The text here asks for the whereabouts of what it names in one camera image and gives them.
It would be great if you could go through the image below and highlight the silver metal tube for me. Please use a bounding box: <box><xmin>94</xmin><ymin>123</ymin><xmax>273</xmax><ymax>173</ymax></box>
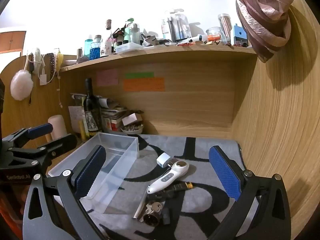
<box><xmin>133</xmin><ymin>197</ymin><xmax>150</xmax><ymax>221</ymax></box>

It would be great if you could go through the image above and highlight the cork-topped bottle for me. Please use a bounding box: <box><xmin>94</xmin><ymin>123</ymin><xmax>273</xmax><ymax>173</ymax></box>
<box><xmin>105</xmin><ymin>19</ymin><xmax>113</xmax><ymax>55</ymax></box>

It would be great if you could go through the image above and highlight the thin cord with beads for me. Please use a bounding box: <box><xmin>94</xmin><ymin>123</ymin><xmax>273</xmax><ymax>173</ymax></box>
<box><xmin>57</xmin><ymin>72</ymin><xmax>63</xmax><ymax>108</ymax></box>

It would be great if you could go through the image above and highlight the glass bowl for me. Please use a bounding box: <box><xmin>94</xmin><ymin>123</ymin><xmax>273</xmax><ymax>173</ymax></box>
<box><xmin>206</xmin><ymin>27</ymin><xmax>222</xmax><ymax>42</ymax></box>

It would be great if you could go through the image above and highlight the dark wine bottle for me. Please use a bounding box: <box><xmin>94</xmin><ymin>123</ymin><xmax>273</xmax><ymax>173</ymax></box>
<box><xmin>83</xmin><ymin>78</ymin><xmax>102</xmax><ymax>139</ymax></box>

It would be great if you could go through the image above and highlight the round black key fob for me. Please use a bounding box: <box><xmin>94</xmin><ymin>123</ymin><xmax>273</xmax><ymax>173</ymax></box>
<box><xmin>142</xmin><ymin>214</ymin><xmax>160</xmax><ymax>227</ymax></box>

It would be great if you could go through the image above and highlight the brown cabinet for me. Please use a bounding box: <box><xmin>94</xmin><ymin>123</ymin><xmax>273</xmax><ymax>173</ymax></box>
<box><xmin>0</xmin><ymin>31</ymin><xmax>27</xmax><ymax>54</ymax></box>

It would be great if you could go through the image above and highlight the handwritten note paper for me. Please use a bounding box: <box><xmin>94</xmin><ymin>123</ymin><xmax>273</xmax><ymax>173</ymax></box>
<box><xmin>69</xmin><ymin>106</ymin><xmax>85</xmax><ymax>133</ymax></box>

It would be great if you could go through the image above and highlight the blue bead bottle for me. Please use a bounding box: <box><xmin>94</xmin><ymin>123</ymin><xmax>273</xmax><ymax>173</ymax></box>
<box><xmin>89</xmin><ymin>35</ymin><xmax>102</xmax><ymax>60</ymax></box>

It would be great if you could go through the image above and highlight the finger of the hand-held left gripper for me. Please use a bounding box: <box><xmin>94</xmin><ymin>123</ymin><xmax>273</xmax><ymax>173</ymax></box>
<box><xmin>2</xmin><ymin>123</ymin><xmax>54</xmax><ymax>146</ymax></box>
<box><xmin>7</xmin><ymin>134</ymin><xmax>78</xmax><ymax>166</ymax></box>

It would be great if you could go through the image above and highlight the rolled printed paper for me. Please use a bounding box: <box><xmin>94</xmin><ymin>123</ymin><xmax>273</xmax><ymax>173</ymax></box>
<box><xmin>71</xmin><ymin>93</ymin><xmax>118</xmax><ymax>107</ymax></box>

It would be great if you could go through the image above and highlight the pink brown scarf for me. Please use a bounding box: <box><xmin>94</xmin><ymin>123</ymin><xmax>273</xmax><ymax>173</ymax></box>
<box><xmin>235</xmin><ymin>0</ymin><xmax>298</xmax><ymax>64</ymax></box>

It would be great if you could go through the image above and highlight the clear plastic storage box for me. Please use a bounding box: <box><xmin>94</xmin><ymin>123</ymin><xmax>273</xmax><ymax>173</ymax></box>
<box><xmin>47</xmin><ymin>132</ymin><xmax>140</xmax><ymax>207</ymax></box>

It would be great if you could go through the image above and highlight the teal bottle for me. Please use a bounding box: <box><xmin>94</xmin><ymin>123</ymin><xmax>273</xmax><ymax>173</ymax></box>
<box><xmin>84</xmin><ymin>39</ymin><xmax>93</xmax><ymax>57</ymax></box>

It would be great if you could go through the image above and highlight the white plug adapter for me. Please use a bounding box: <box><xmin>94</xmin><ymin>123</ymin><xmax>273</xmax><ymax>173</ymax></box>
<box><xmin>156</xmin><ymin>152</ymin><xmax>172</xmax><ymax>168</ymax></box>

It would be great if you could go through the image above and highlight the dark brown cosmetic tube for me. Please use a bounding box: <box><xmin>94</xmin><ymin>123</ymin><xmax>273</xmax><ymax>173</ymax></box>
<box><xmin>161</xmin><ymin>181</ymin><xmax>194</xmax><ymax>198</ymax></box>

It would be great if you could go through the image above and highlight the orange red cloth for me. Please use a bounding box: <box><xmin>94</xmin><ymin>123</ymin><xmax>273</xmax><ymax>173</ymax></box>
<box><xmin>0</xmin><ymin>190</ymin><xmax>24</xmax><ymax>233</ymax></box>

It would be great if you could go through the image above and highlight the clear brush package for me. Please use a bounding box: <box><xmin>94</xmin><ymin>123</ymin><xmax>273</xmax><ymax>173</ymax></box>
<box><xmin>164</xmin><ymin>9</ymin><xmax>192</xmax><ymax>43</ymax></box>

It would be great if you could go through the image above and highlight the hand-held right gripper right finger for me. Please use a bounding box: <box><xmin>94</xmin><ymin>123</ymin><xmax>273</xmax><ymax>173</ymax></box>
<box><xmin>208</xmin><ymin>145</ymin><xmax>292</xmax><ymax>240</ymax></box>

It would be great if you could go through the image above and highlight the green sticky note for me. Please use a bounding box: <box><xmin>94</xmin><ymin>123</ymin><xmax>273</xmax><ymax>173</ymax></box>
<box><xmin>125</xmin><ymin>72</ymin><xmax>155</xmax><ymax>79</ymax></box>

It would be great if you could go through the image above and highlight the white handheld massager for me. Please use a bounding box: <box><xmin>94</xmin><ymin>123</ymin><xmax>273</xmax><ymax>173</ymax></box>
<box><xmin>146</xmin><ymin>160</ymin><xmax>190</xmax><ymax>195</ymax></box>

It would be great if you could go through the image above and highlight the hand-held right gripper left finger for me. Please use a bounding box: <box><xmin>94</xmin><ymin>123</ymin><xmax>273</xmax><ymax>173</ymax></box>
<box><xmin>22</xmin><ymin>144</ymin><xmax>107</xmax><ymax>240</ymax></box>

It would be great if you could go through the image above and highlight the white fluffy puff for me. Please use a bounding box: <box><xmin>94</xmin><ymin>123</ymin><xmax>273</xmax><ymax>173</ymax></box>
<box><xmin>10</xmin><ymin>70</ymin><xmax>34</xmax><ymax>100</ymax></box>

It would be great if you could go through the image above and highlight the bunch of keys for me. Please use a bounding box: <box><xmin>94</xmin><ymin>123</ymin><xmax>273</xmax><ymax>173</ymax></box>
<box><xmin>144</xmin><ymin>201</ymin><xmax>163</xmax><ymax>214</ymax></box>

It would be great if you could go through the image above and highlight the pale pink mug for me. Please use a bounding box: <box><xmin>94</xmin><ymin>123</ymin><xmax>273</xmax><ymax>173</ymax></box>
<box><xmin>45</xmin><ymin>115</ymin><xmax>67</xmax><ymax>143</ymax></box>

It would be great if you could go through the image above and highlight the green pump bottle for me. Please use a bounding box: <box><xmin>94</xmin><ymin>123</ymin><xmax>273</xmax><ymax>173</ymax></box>
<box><xmin>124</xmin><ymin>18</ymin><xmax>140</xmax><ymax>45</ymax></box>

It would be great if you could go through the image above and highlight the glass jar with sticks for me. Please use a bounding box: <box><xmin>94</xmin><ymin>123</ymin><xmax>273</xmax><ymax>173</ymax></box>
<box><xmin>217</xmin><ymin>14</ymin><xmax>235</xmax><ymax>46</ymax></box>

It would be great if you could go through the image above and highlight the orange sticky note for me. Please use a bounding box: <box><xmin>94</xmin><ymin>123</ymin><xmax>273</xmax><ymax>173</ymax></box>
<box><xmin>123</xmin><ymin>77</ymin><xmax>165</xmax><ymax>92</ymax></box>

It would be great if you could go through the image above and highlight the grey mat with black pattern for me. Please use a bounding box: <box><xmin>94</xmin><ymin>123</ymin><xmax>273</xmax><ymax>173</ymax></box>
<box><xmin>87</xmin><ymin>134</ymin><xmax>260</xmax><ymax>240</ymax></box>

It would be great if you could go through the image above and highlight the small white card box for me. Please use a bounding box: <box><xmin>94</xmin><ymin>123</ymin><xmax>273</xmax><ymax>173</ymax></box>
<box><xmin>122</xmin><ymin>112</ymin><xmax>143</xmax><ymax>126</ymax></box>

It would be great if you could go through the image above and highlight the pink sticky note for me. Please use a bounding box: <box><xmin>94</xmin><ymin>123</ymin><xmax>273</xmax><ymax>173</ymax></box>
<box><xmin>96</xmin><ymin>69</ymin><xmax>119</xmax><ymax>87</ymax></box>

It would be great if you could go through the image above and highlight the black braided strap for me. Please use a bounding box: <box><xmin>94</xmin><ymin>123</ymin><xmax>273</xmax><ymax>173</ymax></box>
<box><xmin>47</xmin><ymin>53</ymin><xmax>57</xmax><ymax>80</ymax></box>

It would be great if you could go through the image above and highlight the stack of books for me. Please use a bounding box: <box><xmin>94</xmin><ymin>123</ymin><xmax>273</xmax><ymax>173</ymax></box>
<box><xmin>100</xmin><ymin>102</ymin><xmax>130</xmax><ymax>133</ymax></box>

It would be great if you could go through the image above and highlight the white tray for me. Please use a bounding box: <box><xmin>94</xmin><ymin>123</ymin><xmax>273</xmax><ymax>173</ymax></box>
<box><xmin>115</xmin><ymin>42</ymin><xmax>145</xmax><ymax>54</ymax></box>

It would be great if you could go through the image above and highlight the white fluffy hanging item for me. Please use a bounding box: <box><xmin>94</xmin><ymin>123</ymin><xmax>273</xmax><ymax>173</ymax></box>
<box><xmin>32</xmin><ymin>47</ymin><xmax>42</xmax><ymax>70</ymax></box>

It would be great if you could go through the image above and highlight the bowl of stones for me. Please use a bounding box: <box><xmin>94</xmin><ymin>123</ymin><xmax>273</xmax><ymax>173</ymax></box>
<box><xmin>121</xmin><ymin>124</ymin><xmax>144</xmax><ymax>136</ymax></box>

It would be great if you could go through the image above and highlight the blue box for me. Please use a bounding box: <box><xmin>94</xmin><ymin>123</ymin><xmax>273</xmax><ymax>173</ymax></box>
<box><xmin>234</xmin><ymin>24</ymin><xmax>248</xmax><ymax>47</ymax></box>

